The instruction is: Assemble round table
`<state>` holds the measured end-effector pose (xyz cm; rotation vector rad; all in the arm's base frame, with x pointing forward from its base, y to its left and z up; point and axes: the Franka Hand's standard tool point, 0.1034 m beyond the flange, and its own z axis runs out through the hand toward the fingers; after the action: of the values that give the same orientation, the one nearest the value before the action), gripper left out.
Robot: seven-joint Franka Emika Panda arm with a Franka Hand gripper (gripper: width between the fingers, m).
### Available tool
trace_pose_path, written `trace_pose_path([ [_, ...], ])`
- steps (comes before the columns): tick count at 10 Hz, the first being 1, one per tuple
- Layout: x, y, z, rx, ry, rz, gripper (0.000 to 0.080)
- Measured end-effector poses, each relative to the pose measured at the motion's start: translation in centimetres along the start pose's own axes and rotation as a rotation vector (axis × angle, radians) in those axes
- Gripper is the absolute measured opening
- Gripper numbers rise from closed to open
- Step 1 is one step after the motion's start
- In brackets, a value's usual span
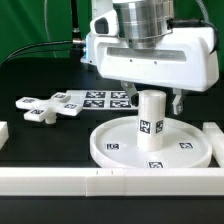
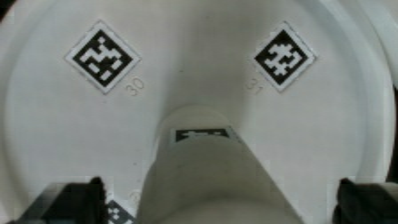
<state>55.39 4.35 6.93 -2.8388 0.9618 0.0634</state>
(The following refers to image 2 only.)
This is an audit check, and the white round table top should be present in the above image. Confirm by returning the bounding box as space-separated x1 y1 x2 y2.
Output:
0 0 395 224

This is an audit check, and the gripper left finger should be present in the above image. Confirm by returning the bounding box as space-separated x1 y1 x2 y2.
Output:
17 177 107 224

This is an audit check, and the white cylindrical table leg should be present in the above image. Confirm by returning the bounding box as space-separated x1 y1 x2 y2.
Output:
138 127 305 224

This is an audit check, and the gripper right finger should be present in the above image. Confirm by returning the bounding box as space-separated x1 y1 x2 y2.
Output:
333 178 398 224

